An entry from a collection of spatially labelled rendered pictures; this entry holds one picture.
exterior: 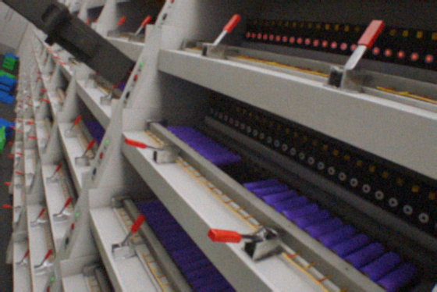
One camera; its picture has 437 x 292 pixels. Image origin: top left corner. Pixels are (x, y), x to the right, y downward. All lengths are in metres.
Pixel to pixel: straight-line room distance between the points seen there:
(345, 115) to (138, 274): 0.43
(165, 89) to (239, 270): 0.47
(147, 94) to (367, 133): 0.51
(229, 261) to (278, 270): 0.06
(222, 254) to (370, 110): 0.22
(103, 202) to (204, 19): 0.48
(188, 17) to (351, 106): 0.49
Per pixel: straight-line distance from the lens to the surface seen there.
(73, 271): 0.85
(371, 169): 0.44
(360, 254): 0.37
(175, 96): 0.72
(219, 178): 0.45
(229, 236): 0.30
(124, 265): 0.60
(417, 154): 0.28
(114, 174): 0.73
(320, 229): 0.39
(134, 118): 0.70
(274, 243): 0.35
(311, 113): 0.34
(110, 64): 0.31
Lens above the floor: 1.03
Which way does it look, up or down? 5 degrees down
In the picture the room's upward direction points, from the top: 26 degrees clockwise
